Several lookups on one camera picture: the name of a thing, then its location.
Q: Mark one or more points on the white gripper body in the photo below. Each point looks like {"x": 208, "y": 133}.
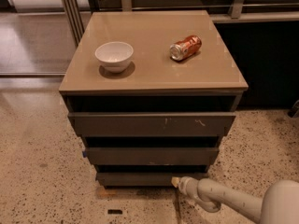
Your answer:
{"x": 185, "y": 183}

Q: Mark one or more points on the grey bottom drawer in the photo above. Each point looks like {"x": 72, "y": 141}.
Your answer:
{"x": 141, "y": 179}

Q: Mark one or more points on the grey drawer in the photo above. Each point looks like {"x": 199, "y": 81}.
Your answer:
{"x": 178, "y": 124}
{"x": 141, "y": 179}
{"x": 151, "y": 155}

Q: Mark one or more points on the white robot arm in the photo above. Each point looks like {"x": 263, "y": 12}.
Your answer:
{"x": 279, "y": 205}

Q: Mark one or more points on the grey middle drawer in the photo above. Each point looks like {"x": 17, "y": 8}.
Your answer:
{"x": 151, "y": 155}

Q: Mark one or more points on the grey drawer cabinet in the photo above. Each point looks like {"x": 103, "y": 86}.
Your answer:
{"x": 208, "y": 81}

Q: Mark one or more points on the grey top drawer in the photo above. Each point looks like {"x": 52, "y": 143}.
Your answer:
{"x": 178, "y": 124}

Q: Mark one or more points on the dark object at right edge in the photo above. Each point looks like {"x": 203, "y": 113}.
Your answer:
{"x": 294, "y": 111}

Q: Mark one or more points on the crushed orange soda can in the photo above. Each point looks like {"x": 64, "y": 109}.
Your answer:
{"x": 185, "y": 48}

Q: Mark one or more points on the white ceramic bowl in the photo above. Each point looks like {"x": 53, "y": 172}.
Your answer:
{"x": 115, "y": 56}

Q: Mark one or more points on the metal railing frame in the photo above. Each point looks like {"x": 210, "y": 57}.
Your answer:
{"x": 235, "y": 19}

